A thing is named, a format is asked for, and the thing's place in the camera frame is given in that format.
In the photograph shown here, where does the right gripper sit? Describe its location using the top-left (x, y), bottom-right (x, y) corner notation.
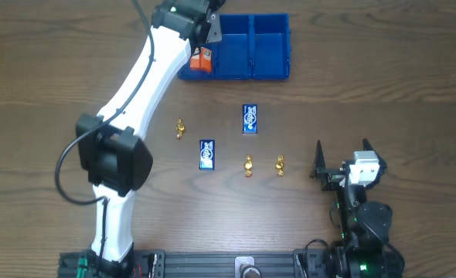
top-left (309, 137), bottom-right (387, 193)

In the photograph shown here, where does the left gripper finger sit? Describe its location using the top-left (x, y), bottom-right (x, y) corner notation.
top-left (206, 10), bottom-right (224, 44)

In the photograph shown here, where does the gold candy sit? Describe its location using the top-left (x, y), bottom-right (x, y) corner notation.
top-left (275, 154), bottom-right (286, 178)
top-left (243, 154), bottom-right (254, 178)
top-left (175, 117), bottom-right (186, 141)

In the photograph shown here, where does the blue candy pack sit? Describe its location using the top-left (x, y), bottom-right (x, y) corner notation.
top-left (241, 103), bottom-right (259, 135)
top-left (198, 139), bottom-right (216, 171)

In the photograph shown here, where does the orange candy box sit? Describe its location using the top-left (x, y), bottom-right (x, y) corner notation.
top-left (189, 46), bottom-right (214, 74)

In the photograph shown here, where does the blue tray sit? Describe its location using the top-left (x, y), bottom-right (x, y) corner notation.
top-left (177, 13), bottom-right (291, 81)

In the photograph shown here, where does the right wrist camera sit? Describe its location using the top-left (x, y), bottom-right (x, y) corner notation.
top-left (345, 150), bottom-right (380, 187)

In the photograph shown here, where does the black cable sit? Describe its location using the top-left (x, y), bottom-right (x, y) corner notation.
top-left (54, 0), bottom-right (155, 206)
top-left (303, 198), bottom-right (407, 276)

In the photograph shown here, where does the mounting rail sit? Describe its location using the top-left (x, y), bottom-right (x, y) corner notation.
top-left (57, 249), bottom-right (403, 278)

